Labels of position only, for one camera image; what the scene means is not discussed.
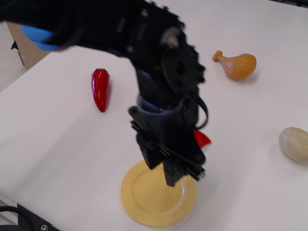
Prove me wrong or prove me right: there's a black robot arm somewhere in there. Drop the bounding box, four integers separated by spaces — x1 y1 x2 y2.
0 0 207 186

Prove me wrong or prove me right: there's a black cable at table corner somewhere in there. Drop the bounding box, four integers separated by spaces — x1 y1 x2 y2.
0 205 34 229

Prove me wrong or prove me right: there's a black corner bracket with screw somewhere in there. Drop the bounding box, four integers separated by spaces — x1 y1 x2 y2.
17 204 60 231

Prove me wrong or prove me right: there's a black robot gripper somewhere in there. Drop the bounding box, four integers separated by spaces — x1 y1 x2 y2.
128 96 206 187

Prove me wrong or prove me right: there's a red and white toy sushi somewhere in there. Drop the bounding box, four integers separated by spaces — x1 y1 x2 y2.
193 130 212 148

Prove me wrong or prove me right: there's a beige toy potato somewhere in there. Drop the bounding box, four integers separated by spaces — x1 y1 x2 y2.
279 127 308 165

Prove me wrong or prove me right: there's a red toy chili pepper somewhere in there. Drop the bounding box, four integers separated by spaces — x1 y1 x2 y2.
91 68 110 113

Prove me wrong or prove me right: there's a toy chicken drumstick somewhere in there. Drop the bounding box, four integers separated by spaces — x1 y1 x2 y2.
212 51 257 80

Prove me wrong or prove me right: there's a yellow plastic plate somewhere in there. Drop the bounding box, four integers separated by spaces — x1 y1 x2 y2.
120 161 197 227

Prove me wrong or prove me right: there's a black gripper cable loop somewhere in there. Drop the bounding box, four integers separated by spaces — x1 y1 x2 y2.
189 93 209 129

